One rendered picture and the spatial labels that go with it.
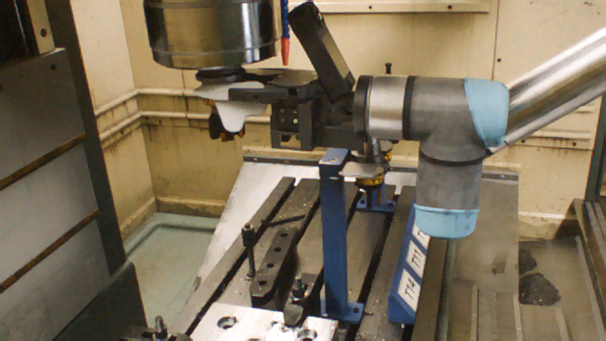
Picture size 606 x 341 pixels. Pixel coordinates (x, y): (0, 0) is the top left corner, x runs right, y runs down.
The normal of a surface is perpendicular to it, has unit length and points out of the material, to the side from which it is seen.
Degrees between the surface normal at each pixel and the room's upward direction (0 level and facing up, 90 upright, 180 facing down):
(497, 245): 24
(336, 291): 90
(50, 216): 90
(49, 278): 90
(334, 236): 90
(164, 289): 0
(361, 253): 0
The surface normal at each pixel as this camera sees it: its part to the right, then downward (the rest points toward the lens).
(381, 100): -0.26, -0.07
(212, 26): 0.13, 0.40
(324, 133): -0.28, 0.41
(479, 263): -0.16, -0.67
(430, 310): -0.05, -0.91
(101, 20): 0.96, 0.07
